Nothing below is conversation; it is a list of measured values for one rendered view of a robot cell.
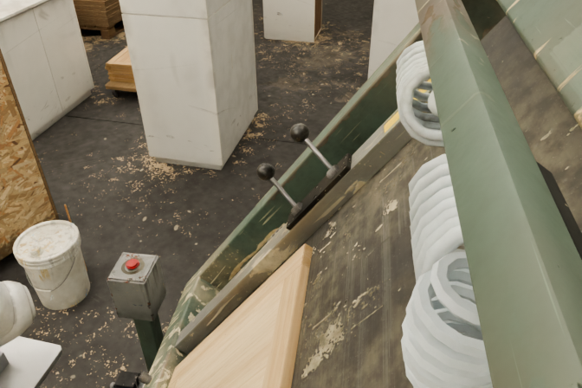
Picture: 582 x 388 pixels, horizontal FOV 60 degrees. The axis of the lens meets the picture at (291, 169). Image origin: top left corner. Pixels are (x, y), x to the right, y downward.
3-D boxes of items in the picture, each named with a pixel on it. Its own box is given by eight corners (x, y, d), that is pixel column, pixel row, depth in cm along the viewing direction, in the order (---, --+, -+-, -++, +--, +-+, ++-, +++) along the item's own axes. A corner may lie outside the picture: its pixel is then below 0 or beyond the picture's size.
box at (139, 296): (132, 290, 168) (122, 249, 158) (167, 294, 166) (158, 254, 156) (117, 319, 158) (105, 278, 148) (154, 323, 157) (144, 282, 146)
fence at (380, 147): (193, 338, 136) (180, 332, 135) (452, 83, 86) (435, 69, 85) (187, 354, 132) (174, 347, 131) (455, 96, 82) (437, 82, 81)
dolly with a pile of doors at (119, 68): (138, 71, 504) (132, 42, 487) (186, 76, 494) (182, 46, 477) (105, 99, 455) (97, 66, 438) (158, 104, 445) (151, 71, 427)
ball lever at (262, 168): (300, 216, 105) (260, 168, 108) (312, 205, 103) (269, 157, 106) (291, 222, 102) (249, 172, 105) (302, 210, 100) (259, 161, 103)
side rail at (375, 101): (233, 281, 158) (203, 263, 156) (515, -8, 100) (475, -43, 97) (229, 295, 153) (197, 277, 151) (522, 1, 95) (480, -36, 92)
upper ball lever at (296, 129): (336, 180, 99) (293, 130, 102) (348, 168, 97) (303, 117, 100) (327, 185, 96) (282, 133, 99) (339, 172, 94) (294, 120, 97)
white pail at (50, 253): (60, 265, 283) (35, 197, 256) (107, 274, 277) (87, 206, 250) (22, 308, 258) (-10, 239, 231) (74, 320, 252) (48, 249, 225)
